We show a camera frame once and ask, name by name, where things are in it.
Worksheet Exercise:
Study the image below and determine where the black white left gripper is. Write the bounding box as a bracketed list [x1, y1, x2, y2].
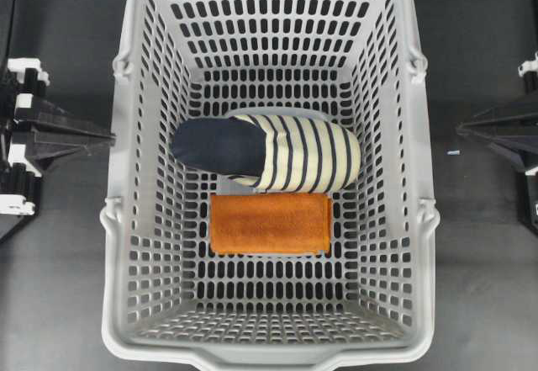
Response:
[1, 57, 115, 241]

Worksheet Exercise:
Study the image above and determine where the grey plastic shopping basket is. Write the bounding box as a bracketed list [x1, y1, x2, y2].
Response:
[100, 0, 440, 370]

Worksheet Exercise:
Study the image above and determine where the folded orange cloth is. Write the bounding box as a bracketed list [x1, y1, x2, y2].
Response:
[209, 193, 333, 256]

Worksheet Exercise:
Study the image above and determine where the navy cream striped slipper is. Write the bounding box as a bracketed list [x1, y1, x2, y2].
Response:
[171, 114, 361, 193]

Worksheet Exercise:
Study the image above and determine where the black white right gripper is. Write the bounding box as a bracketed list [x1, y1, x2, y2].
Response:
[456, 53, 537, 233]

